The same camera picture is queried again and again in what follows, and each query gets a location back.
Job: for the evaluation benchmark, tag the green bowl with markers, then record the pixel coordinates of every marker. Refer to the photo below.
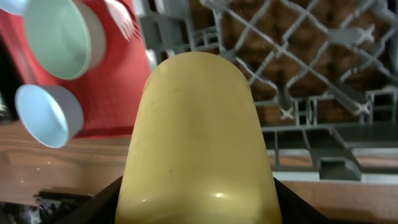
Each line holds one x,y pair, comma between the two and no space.
66,37

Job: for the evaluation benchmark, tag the grey dishwasher rack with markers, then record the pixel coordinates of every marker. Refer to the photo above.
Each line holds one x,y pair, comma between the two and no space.
323,76

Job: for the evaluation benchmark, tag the light blue plate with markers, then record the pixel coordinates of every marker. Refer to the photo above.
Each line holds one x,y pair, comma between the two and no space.
15,7

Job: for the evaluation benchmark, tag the pink plastic fork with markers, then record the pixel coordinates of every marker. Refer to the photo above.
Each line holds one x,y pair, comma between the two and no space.
123,19

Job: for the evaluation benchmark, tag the yellow plastic cup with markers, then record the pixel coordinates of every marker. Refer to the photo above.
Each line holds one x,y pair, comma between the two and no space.
197,153

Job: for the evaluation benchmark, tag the red serving tray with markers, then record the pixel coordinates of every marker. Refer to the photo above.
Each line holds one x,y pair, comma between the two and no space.
110,93

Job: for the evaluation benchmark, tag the light blue bowl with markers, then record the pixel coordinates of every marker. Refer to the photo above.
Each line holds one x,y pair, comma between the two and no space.
51,113

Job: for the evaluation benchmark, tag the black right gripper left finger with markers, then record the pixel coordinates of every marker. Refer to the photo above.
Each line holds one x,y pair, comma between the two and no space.
98,210

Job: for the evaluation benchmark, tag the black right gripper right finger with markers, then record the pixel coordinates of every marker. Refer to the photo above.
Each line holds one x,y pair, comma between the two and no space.
295,210

